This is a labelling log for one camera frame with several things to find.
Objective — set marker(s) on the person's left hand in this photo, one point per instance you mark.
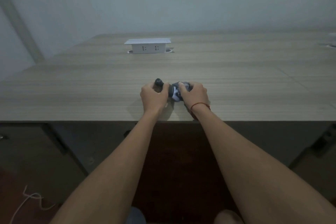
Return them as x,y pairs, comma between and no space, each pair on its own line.
151,97

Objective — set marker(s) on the person's grey shorts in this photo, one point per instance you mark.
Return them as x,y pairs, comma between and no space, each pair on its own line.
136,216

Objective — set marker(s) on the person's right forearm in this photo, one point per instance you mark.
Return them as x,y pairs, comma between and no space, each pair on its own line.
252,168

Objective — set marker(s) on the white pop-up socket box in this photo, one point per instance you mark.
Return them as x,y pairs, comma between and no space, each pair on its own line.
148,45

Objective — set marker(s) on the person's right thumb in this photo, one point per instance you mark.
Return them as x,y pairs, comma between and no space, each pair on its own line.
182,90

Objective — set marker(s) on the dark grey white patterned sock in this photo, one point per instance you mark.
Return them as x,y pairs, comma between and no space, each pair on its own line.
177,95

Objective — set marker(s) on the person's right hand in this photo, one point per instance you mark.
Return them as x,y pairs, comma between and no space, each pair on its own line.
195,96

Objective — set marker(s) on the person's left forearm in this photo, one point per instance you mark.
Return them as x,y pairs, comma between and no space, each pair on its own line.
112,168

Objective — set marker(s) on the person's left thumb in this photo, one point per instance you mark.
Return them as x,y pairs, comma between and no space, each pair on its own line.
165,90

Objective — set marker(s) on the person's bare knee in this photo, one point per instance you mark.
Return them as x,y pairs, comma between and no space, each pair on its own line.
227,217

